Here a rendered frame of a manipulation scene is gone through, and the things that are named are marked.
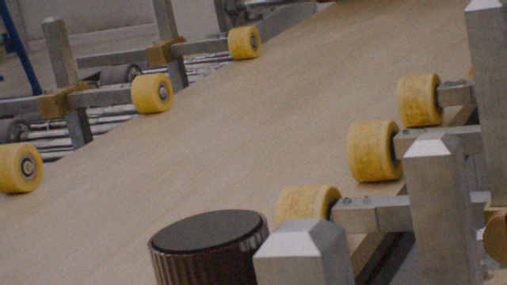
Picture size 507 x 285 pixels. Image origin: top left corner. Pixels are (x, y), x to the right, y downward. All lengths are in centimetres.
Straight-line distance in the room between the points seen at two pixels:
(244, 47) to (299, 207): 139
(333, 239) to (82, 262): 81
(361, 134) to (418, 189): 59
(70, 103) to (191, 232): 165
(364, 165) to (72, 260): 39
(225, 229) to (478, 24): 49
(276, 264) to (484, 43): 50
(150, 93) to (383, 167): 82
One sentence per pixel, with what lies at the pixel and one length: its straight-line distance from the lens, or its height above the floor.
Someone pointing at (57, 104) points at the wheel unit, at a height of 95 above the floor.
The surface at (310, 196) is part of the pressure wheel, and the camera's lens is 105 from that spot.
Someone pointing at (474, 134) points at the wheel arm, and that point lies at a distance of 125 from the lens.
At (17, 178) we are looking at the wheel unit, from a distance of 162.
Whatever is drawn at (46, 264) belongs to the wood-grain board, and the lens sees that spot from 128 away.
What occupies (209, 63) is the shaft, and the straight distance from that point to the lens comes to 306.
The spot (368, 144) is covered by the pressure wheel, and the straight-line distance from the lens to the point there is 127.
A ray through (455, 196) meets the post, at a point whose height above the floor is 107.
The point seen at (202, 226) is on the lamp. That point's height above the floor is 115.
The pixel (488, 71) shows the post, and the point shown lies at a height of 110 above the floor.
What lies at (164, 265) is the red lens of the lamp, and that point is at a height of 114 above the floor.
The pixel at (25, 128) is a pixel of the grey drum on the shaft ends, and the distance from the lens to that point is 264.
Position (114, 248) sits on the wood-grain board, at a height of 90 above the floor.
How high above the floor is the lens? 130
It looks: 14 degrees down
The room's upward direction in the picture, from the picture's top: 12 degrees counter-clockwise
